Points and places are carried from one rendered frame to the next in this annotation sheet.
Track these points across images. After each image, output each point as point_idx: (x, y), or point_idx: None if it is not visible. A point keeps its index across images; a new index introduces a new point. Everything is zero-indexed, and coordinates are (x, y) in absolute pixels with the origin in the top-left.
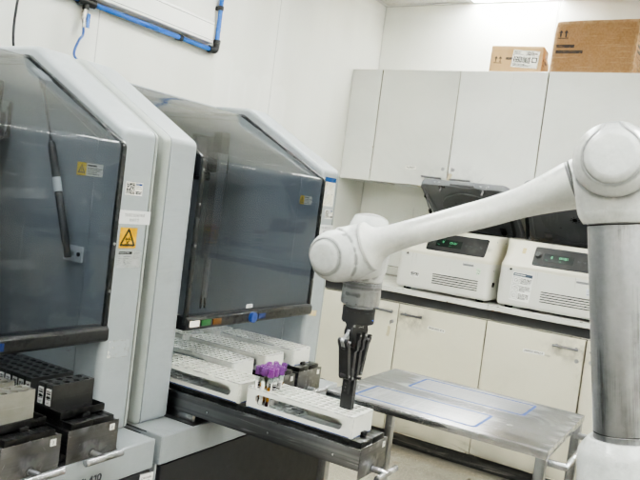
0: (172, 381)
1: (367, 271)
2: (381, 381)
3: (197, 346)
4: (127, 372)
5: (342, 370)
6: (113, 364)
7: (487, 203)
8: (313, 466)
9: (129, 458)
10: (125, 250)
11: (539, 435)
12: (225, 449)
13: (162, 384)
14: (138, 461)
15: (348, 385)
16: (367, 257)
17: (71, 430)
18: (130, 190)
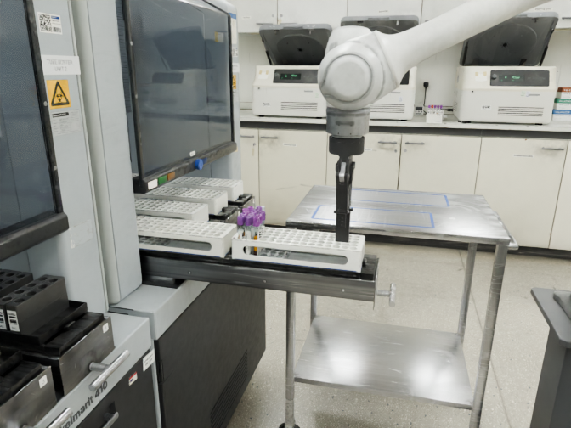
0: (140, 247)
1: (389, 92)
2: (318, 199)
3: (144, 202)
4: (97, 256)
5: (340, 205)
6: (80, 252)
7: None
8: None
9: (129, 350)
10: (59, 111)
11: (483, 222)
12: (204, 295)
13: (133, 255)
14: (138, 347)
15: (345, 219)
16: (395, 73)
17: (61, 354)
18: (46, 26)
